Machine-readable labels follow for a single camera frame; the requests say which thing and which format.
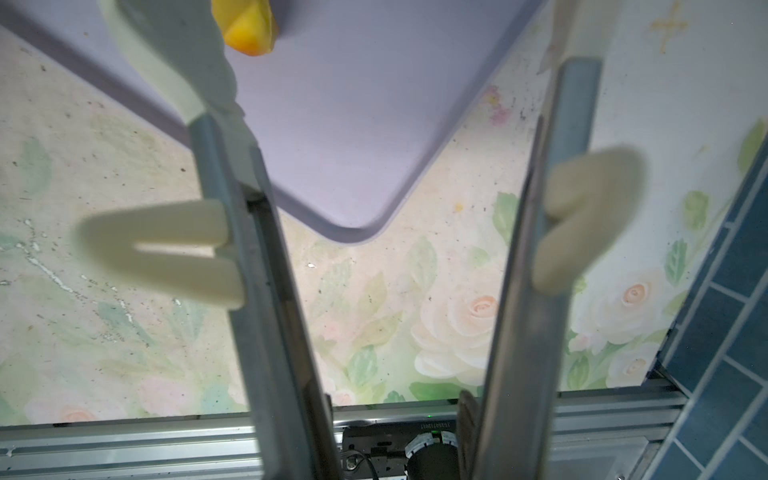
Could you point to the aluminium front rail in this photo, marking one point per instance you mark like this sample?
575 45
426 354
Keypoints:
597 434

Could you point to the lavender plastic tray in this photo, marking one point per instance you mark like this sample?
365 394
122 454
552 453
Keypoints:
358 97

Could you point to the yellow orange round bun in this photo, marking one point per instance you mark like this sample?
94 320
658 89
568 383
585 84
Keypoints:
247 26

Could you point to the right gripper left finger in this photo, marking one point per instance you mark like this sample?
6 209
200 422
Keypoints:
227 248

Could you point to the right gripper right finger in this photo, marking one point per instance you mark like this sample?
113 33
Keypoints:
575 203

